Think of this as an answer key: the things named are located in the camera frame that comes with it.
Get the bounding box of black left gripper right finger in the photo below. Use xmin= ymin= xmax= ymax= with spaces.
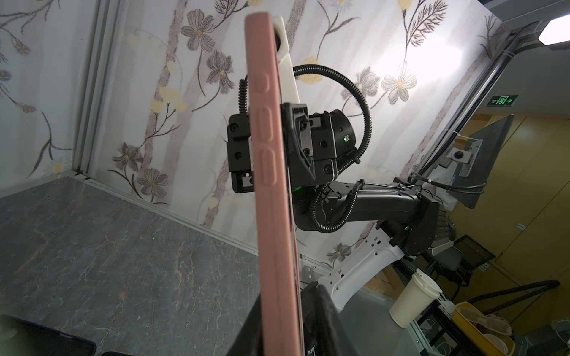
xmin=302 ymin=282 xmax=359 ymax=356

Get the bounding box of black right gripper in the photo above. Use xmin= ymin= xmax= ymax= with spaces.
xmin=227 ymin=103 xmax=338 ymax=194

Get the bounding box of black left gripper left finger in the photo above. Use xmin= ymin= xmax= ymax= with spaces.
xmin=227 ymin=295 xmax=263 ymax=356

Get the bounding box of phone with pink case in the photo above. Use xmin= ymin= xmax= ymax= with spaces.
xmin=245 ymin=12 xmax=304 ymax=355

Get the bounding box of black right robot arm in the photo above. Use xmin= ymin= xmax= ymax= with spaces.
xmin=227 ymin=103 xmax=454 ymax=312

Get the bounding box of black phone lying flat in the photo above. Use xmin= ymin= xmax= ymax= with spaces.
xmin=1 ymin=314 xmax=96 ymax=355

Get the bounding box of white paper cup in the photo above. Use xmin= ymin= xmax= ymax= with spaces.
xmin=389 ymin=269 xmax=442 ymax=329

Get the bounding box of black monitor on stand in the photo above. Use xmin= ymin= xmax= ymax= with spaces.
xmin=443 ymin=114 xmax=514 ymax=209

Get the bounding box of yellow tray with items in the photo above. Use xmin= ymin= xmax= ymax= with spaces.
xmin=451 ymin=302 xmax=516 ymax=356

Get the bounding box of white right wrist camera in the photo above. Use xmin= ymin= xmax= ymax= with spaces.
xmin=273 ymin=16 xmax=301 ymax=104

